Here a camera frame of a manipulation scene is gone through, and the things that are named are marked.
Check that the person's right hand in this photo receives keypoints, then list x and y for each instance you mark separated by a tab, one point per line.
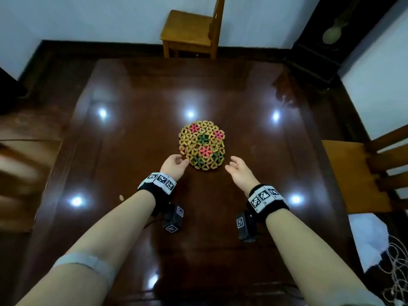
242	176

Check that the person's left hand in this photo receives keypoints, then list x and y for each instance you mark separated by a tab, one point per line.
173	167

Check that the coaster with green centre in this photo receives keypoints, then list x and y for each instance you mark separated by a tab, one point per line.
193	128

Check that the person's right forearm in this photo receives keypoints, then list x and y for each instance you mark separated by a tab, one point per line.
306	251

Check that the person's left forearm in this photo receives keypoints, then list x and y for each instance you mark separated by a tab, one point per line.
111	232

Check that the black wristband with white markers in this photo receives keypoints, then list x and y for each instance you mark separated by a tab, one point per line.
264	197
159	180

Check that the dark wooden table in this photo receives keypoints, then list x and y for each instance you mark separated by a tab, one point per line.
143	140

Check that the light wooden chair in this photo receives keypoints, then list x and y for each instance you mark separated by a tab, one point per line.
186	27
347	175

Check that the white box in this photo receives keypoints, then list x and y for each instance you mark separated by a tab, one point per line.
366	239

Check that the dark wooden chair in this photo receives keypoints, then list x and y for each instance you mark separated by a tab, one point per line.
19	175

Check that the dark furniture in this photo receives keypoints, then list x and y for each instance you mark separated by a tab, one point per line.
9	95

